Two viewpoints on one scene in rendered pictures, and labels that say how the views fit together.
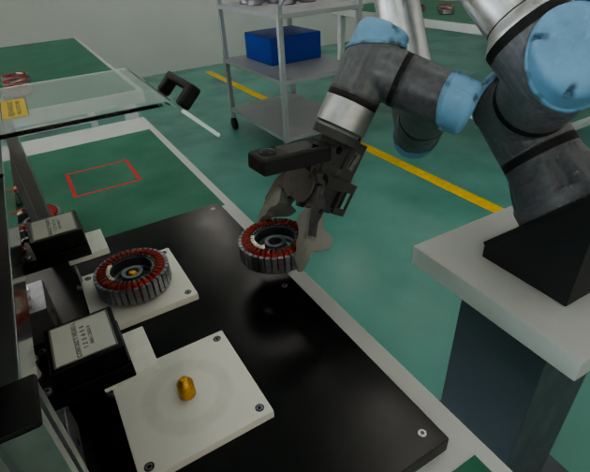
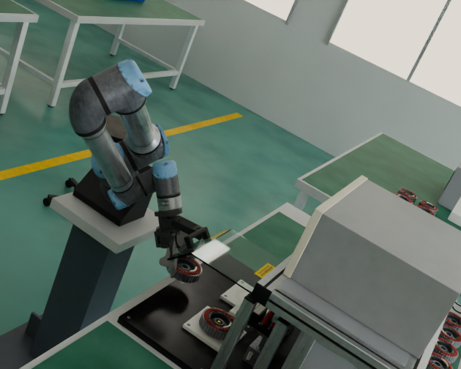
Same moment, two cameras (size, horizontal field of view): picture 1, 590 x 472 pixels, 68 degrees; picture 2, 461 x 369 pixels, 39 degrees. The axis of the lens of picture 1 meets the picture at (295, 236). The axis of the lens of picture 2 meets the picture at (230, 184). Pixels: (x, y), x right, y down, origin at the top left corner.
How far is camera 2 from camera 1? 234 cm
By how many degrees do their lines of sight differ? 108
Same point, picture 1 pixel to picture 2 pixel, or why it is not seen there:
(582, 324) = (151, 216)
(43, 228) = (257, 308)
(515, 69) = (158, 153)
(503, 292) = (143, 228)
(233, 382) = (238, 289)
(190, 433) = not seen: hidden behind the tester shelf
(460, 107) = not seen: hidden behind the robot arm
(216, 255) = (173, 307)
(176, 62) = not seen: outside the picture
